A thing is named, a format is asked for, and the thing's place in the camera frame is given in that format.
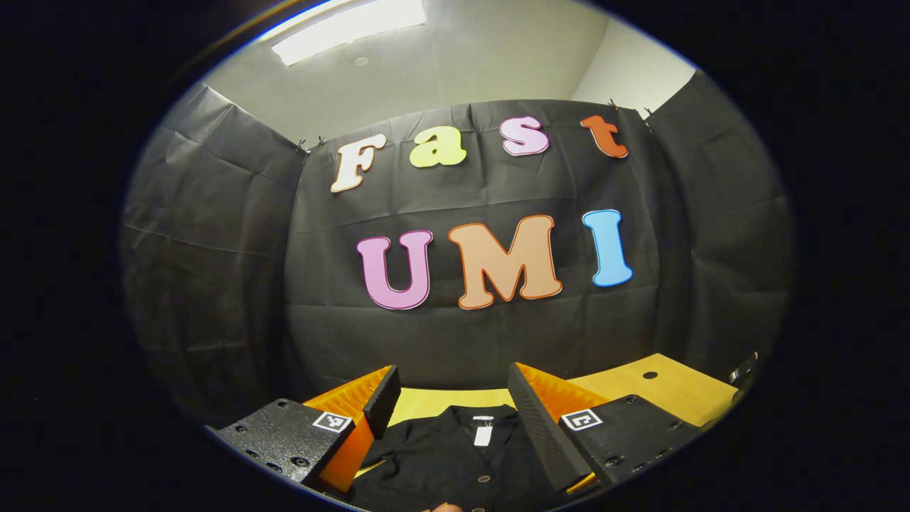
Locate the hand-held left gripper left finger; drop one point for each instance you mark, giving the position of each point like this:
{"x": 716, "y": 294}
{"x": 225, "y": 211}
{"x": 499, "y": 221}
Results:
{"x": 382, "y": 402}

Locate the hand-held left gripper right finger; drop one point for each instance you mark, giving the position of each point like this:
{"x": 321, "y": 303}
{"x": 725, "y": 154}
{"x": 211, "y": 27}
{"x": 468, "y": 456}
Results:
{"x": 544, "y": 434}

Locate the black button shirt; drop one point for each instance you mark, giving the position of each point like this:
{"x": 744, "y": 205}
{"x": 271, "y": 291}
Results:
{"x": 441, "y": 462}

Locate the ceiling light panel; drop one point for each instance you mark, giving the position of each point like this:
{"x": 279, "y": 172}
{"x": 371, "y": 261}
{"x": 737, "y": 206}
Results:
{"x": 341, "y": 28}

